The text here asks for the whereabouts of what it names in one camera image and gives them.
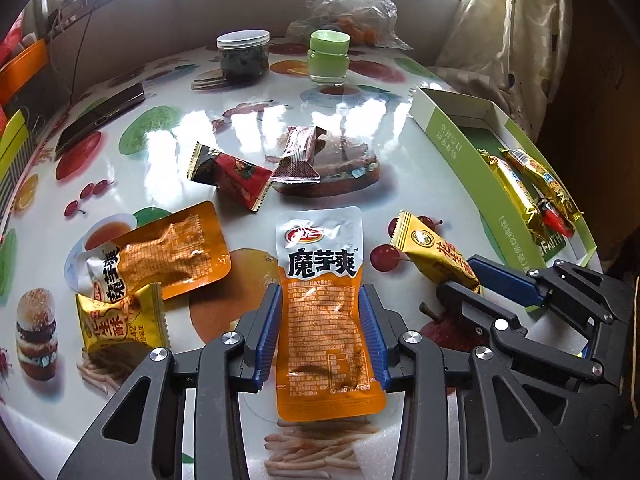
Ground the orange box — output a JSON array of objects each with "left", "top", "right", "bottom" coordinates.
[{"left": 0, "top": 39, "right": 51, "bottom": 107}]

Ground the cream spotted curtain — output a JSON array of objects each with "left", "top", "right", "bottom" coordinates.
[{"left": 435, "top": 0, "right": 576, "bottom": 141}]

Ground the green cardboard box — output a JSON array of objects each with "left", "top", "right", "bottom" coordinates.
[{"left": 410, "top": 86, "right": 599, "bottom": 316}]

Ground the pink nougat packet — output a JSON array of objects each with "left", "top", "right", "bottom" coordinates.
[{"left": 270, "top": 126, "right": 328, "bottom": 183}]

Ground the black cable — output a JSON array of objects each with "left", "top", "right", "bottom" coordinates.
[{"left": 67, "top": 0, "right": 103, "bottom": 106}]

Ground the fruit print tablecloth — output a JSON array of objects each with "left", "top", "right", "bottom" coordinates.
[{"left": 0, "top": 42, "right": 601, "bottom": 480}]

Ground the red snack stick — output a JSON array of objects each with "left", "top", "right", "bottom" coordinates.
[{"left": 537, "top": 200, "right": 576, "bottom": 238}]

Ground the orange snack pouch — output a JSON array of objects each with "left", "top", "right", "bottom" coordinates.
[
  {"left": 275, "top": 206, "right": 388, "bottom": 421},
  {"left": 86, "top": 201, "right": 233, "bottom": 306}
]

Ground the yellow peanut candy packet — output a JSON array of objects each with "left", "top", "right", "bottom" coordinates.
[
  {"left": 389, "top": 210, "right": 483, "bottom": 295},
  {"left": 75, "top": 282, "right": 171, "bottom": 356}
]

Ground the green glass jar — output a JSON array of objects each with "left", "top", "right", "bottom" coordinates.
[{"left": 306, "top": 29, "right": 351, "bottom": 86}]

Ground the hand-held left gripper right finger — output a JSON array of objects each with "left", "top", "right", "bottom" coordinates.
[{"left": 359, "top": 283, "right": 591, "bottom": 480}]

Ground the lime green box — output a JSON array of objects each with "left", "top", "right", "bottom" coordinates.
[{"left": 0, "top": 108, "right": 31, "bottom": 183}]

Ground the wooden cabinet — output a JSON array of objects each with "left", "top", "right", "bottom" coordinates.
[{"left": 530, "top": 0, "right": 640, "bottom": 281}]

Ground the orange wrapped snack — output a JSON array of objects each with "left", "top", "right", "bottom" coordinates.
[{"left": 337, "top": 16, "right": 381, "bottom": 43}]

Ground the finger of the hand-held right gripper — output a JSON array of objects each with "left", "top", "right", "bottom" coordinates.
[
  {"left": 437, "top": 281, "right": 621, "bottom": 387},
  {"left": 467, "top": 254, "right": 630, "bottom": 332}
]

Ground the dark jar with white lid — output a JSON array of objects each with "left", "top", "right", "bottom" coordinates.
[{"left": 216, "top": 30, "right": 271, "bottom": 83}]

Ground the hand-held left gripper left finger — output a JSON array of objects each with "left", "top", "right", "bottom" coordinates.
[{"left": 57, "top": 283, "right": 284, "bottom": 480}]

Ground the red black candy packet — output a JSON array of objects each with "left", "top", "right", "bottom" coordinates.
[{"left": 187, "top": 141, "right": 273, "bottom": 213}]

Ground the dark smartphone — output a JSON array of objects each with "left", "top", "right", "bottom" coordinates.
[{"left": 54, "top": 81, "right": 146, "bottom": 158}]

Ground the red cardboard box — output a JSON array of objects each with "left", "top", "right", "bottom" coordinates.
[{"left": 0, "top": 12, "right": 28, "bottom": 68}]

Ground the gold long snack bar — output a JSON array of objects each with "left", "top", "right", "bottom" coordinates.
[
  {"left": 502, "top": 147, "right": 583, "bottom": 221},
  {"left": 480, "top": 152, "right": 551, "bottom": 243}
]

